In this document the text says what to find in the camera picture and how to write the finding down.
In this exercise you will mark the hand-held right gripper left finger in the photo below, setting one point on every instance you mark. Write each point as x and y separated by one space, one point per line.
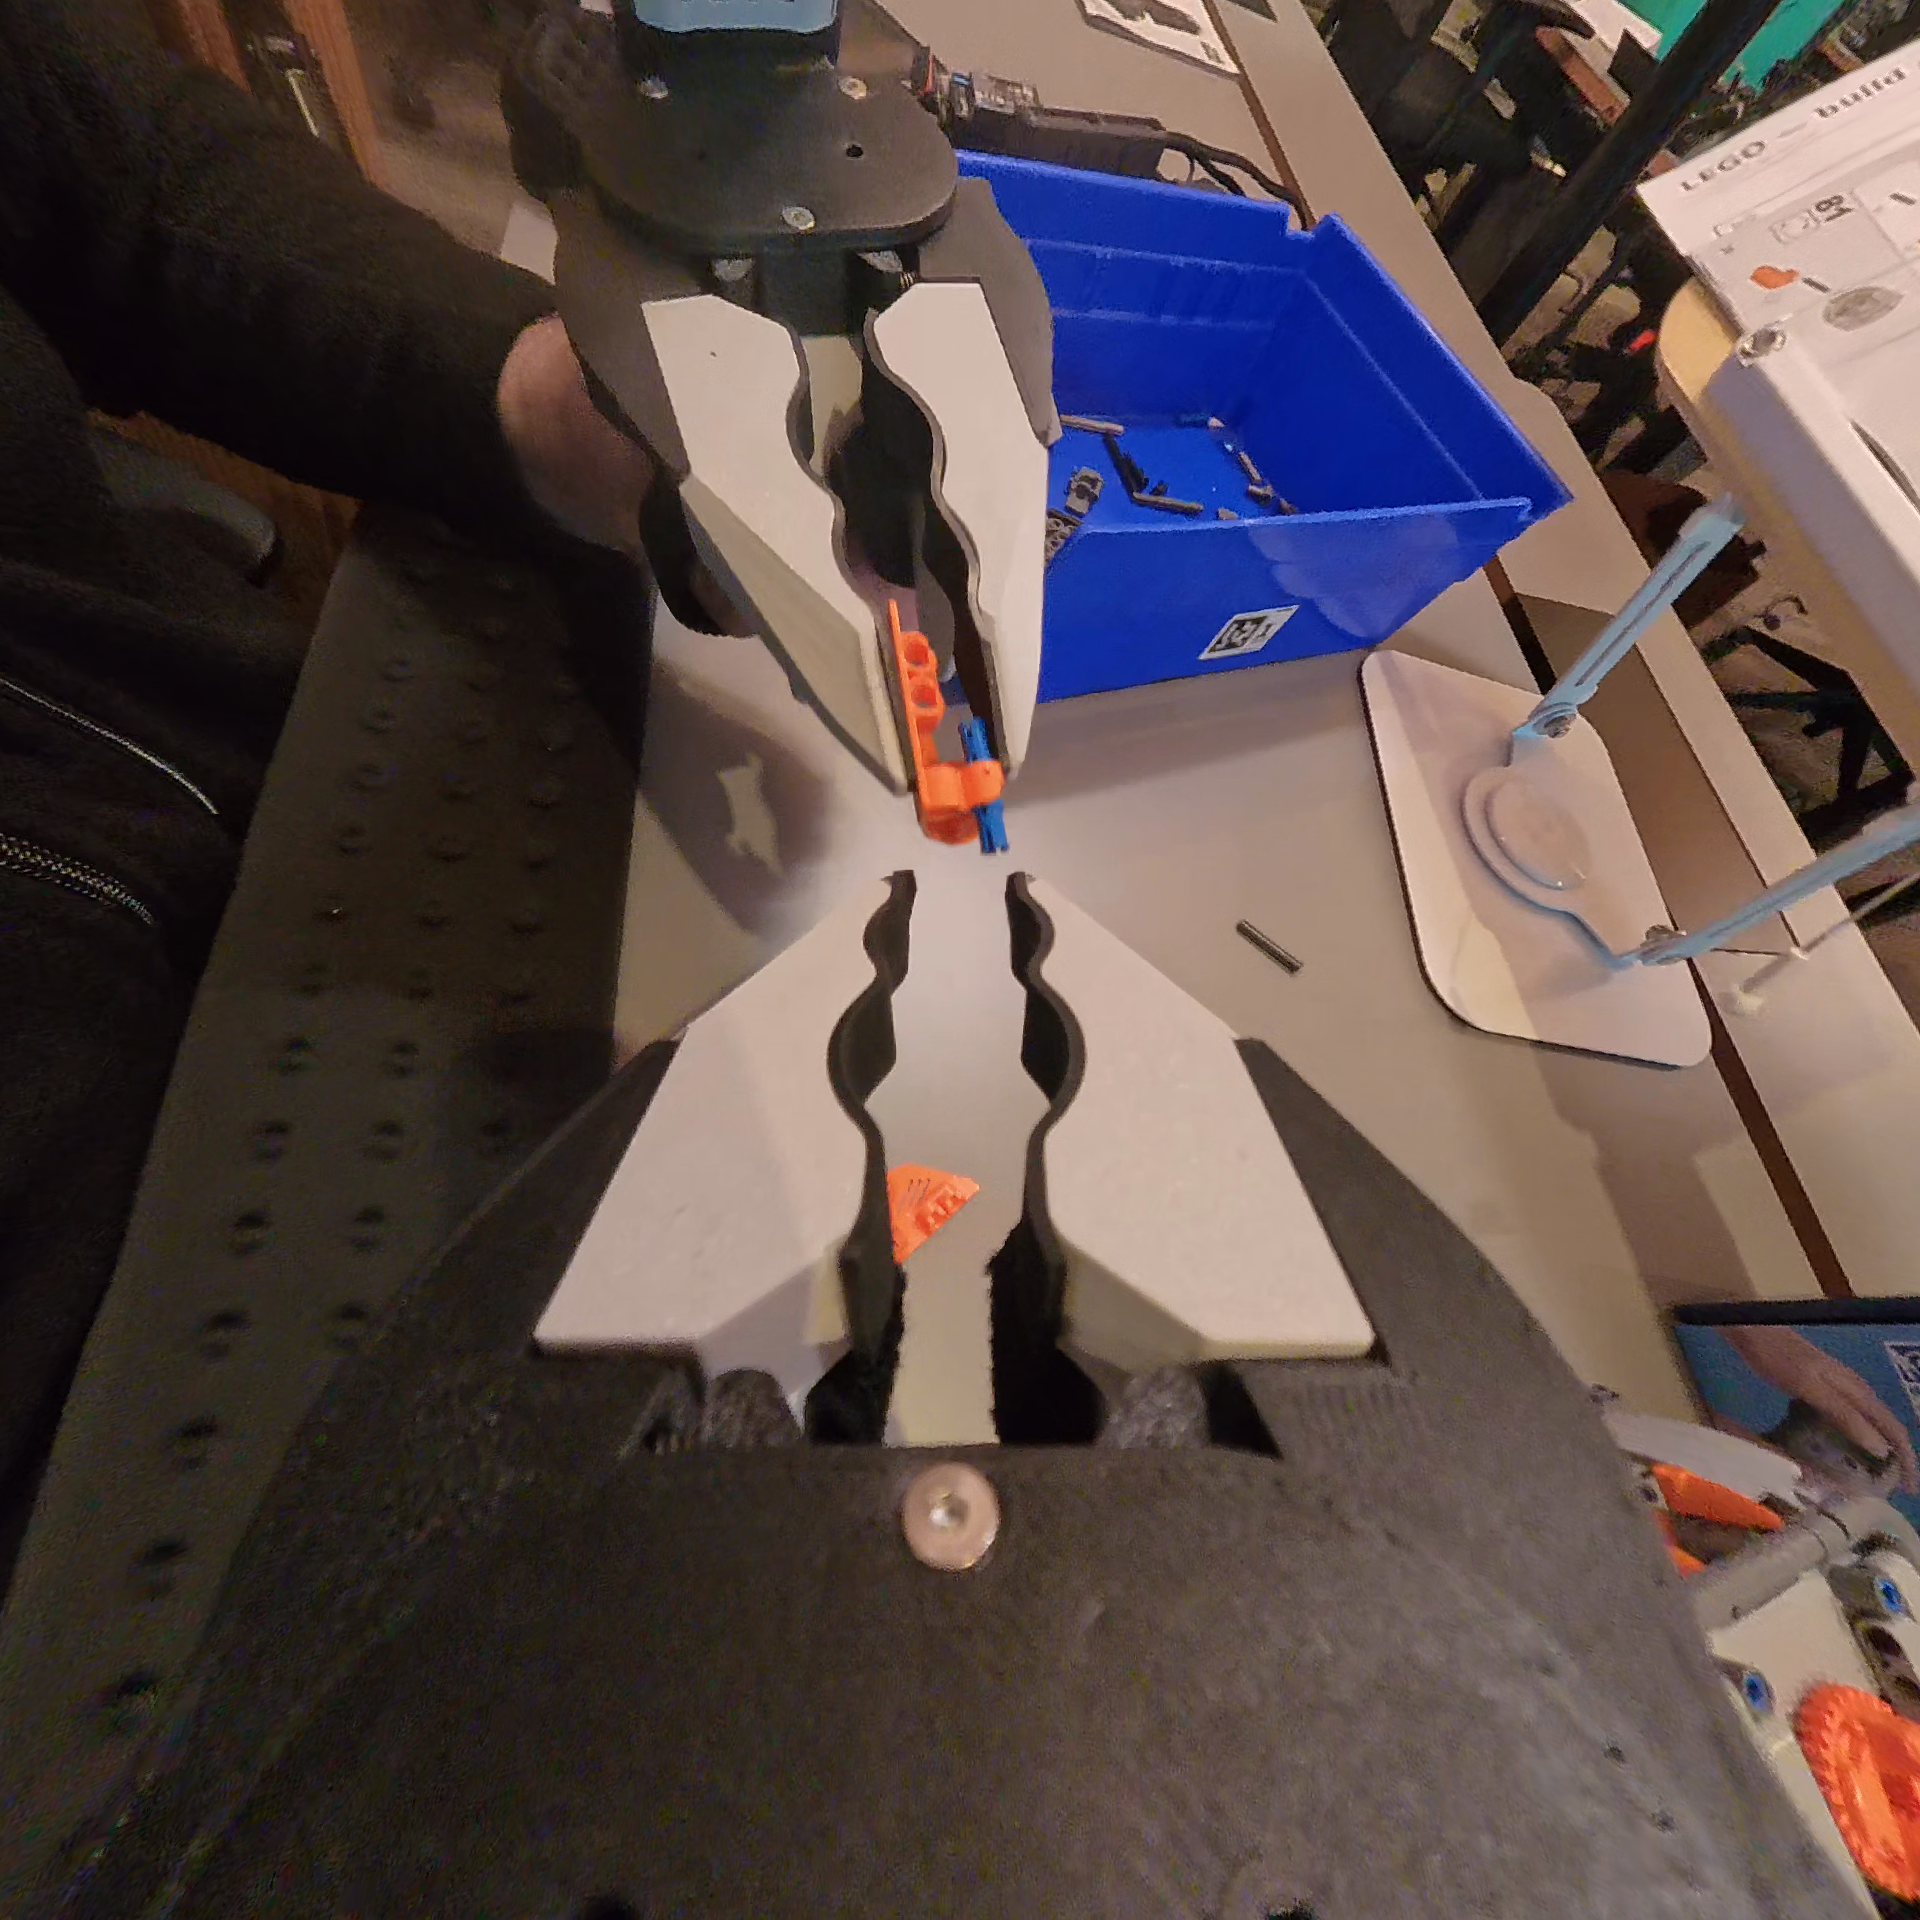
720 1202

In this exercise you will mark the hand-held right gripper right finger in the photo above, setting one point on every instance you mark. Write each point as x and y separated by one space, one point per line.
1201 1202

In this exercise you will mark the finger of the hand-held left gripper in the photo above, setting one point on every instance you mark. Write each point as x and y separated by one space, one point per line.
996 480
749 480

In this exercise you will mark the orange angled toy beam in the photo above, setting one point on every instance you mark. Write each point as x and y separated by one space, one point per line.
916 706

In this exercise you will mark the blue toy connector pin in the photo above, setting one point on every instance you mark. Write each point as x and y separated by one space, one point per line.
983 820

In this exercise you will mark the person's left forearm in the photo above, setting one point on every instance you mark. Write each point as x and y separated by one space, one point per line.
255 255

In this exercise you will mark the person's left hand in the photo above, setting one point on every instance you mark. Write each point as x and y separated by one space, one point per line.
579 436

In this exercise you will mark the pile of black toy parts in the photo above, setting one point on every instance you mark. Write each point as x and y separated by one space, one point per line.
1155 488

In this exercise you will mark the orange wedge toy panel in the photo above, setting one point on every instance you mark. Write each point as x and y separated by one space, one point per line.
922 1207

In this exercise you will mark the black toy axle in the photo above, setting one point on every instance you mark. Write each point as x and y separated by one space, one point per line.
1271 948

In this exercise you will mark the blue storage bin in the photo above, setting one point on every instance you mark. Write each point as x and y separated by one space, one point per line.
1349 587

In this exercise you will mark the printed paper sheet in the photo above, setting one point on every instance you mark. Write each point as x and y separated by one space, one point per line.
1155 31

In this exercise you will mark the blue robot kit box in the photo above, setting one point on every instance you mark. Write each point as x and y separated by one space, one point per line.
1770 1365

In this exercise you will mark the black metal pole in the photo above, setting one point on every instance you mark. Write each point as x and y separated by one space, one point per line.
1620 165

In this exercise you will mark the grey and orange toy robot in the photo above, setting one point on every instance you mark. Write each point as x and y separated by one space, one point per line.
1815 1635

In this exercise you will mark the white holder panel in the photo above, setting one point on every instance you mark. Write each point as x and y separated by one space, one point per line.
1815 451

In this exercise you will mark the printed instruction sheet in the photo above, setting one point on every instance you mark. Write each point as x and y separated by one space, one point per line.
1799 212

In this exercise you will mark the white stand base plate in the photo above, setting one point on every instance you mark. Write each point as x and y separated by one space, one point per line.
1455 932

